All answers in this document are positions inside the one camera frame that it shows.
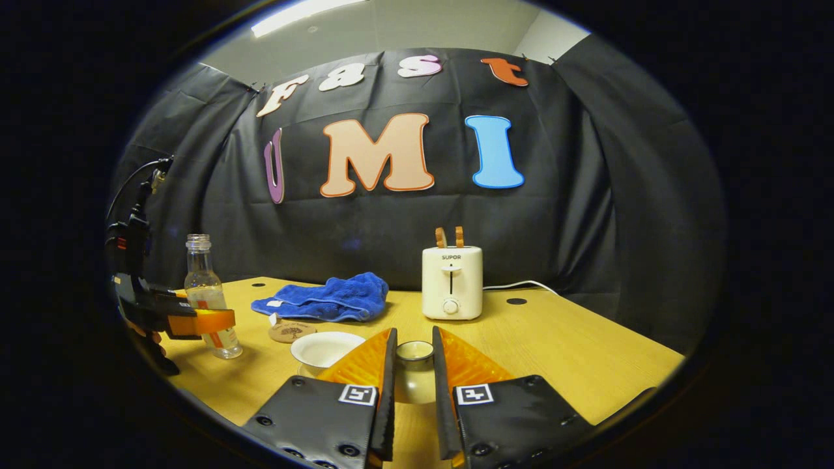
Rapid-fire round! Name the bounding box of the blue towel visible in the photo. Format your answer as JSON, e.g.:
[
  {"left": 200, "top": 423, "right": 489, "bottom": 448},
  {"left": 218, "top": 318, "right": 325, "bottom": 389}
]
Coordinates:
[{"left": 251, "top": 272, "right": 390, "bottom": 322}]

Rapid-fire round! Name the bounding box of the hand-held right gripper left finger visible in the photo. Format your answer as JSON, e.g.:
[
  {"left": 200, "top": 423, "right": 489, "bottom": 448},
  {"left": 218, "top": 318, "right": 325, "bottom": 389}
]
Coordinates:
[{"left": 242, "top": 328, "right": 399, "bottom": 469}]

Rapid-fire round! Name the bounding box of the cream toaster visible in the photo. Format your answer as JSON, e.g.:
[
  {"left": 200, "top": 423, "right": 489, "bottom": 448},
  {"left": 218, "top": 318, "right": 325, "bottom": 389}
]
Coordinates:
[{"left": 422, "top": 246, "right": 483, "bottom": 320}]

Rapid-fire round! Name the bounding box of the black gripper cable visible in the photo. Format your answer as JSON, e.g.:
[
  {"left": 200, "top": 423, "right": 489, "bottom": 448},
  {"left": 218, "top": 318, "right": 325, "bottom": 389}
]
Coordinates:
[{"left": 106, "top": 156, "right": 171, "bottom": 221}]

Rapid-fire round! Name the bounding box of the white toaster cable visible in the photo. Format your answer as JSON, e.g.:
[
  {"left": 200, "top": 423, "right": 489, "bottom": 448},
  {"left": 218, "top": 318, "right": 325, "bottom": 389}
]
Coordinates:
[{"left": 482, "top": 280, "right": 560, "bottom": 296}]

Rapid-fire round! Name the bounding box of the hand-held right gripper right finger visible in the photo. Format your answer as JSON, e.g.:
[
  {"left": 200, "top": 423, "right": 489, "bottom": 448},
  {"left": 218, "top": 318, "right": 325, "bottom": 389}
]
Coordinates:
[{"left": 431, "top": 326, "right": 595, "bottom": 469}]

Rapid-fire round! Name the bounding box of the white porcelain teacup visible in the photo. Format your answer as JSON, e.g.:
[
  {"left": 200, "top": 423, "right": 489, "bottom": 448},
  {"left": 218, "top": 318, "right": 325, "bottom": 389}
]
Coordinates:
[{"left": 291, "top": 332, "right": 366, "bottom": 377}]

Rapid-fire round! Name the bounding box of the clear glass water bottle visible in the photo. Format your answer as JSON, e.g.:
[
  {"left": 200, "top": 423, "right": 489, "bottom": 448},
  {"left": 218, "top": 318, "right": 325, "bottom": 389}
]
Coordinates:
[{"left": 184, "top": 234, "right": 244, "bottom": 360}]

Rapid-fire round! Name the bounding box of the round wooden coaster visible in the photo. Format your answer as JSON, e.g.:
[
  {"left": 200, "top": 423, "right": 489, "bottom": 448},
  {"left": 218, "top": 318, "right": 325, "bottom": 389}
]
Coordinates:
[{"left": 268, "top": 321, "right": 318, "bottom": 344}]

